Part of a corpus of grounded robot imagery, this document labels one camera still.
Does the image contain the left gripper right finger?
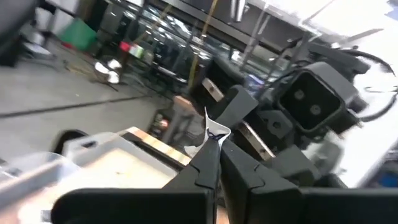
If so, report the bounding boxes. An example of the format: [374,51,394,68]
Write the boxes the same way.
[220,139,302,224]

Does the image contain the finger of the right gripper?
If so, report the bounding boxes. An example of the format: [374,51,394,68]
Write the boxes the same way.
[267,145,323,187]
[215,84,259,129]

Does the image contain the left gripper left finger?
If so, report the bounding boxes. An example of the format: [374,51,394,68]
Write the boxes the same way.
[163,138,221,224]

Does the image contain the small white printed packet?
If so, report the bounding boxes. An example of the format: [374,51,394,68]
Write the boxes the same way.
[203,106,232,147]

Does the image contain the green storage box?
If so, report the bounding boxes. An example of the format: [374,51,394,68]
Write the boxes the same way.
[58,17,98,52]

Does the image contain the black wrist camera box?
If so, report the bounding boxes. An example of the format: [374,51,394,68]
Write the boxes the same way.
[276,61,361,135]

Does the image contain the yellow vertical strap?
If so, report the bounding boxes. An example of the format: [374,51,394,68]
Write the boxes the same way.
[186,0,219,91]

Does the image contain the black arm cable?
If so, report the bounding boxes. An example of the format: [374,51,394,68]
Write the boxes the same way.
[341,48,398,123]

